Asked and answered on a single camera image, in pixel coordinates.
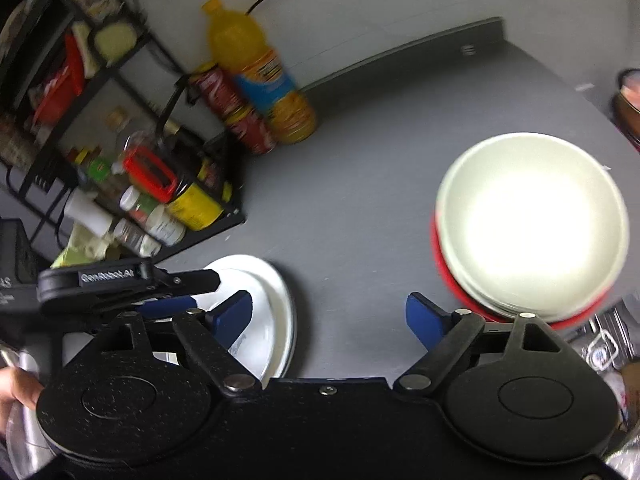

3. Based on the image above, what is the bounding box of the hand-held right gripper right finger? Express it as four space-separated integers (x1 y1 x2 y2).
394 292 568 393

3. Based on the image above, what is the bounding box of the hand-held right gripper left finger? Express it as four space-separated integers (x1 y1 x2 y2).
92 290 258 396

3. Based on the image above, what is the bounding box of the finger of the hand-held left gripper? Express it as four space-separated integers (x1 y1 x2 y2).
134 295 199 321
155 268 222 298

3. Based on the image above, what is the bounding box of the white oval plate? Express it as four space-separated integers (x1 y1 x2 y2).
204 269 282 367

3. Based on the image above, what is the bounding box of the white round printed plate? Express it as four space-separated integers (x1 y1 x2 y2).
199 254 297 382

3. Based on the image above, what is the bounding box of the pale green bowl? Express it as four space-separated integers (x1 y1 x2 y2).
435 132 630 322

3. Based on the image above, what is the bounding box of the person's left hand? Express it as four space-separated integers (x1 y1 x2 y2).
0 367 45 412

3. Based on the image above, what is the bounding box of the white seasoning jar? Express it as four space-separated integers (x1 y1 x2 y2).
145 204 187 247

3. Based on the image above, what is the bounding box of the white capped spice jar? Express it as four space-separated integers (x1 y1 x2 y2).
113 219 162 258

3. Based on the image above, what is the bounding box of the white plastic bottle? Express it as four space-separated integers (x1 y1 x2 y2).
64 192 115 237

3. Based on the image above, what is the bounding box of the dark bottle with yellow label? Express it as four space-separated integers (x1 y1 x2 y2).
166 157 234 232

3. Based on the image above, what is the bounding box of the black appliance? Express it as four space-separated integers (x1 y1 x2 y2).
0 217 40 312

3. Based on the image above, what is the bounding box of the red framed clear container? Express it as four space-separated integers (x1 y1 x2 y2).
122 145 180 204

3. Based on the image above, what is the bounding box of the red soda can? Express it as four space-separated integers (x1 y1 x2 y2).
191 61 251 122
224 104 277 156

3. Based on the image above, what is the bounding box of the metal pot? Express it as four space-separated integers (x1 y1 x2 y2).
0 350 63 480

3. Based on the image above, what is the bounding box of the shiny metal object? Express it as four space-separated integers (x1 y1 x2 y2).
574 304 640 377

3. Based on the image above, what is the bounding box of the red snack packet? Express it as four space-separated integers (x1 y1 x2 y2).
31 34 87 127

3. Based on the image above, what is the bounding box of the black metal shelf rack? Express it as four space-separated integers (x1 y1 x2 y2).
0 0 247 267

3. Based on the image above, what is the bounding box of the orange juice bottle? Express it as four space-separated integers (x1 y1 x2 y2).
201 0 318 146

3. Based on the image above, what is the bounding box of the yellow food packet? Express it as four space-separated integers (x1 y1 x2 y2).
71 0 127 23

